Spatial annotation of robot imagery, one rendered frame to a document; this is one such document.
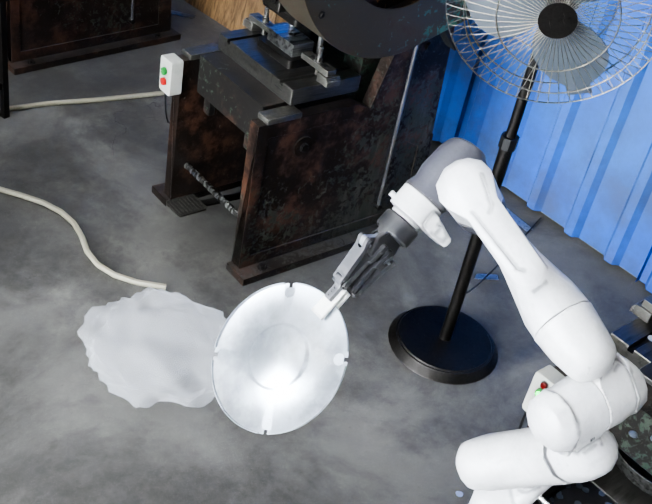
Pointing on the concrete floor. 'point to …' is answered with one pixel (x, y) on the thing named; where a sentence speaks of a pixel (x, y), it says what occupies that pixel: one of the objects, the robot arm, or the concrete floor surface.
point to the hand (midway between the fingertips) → (331, 302)
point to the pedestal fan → (582, 58)
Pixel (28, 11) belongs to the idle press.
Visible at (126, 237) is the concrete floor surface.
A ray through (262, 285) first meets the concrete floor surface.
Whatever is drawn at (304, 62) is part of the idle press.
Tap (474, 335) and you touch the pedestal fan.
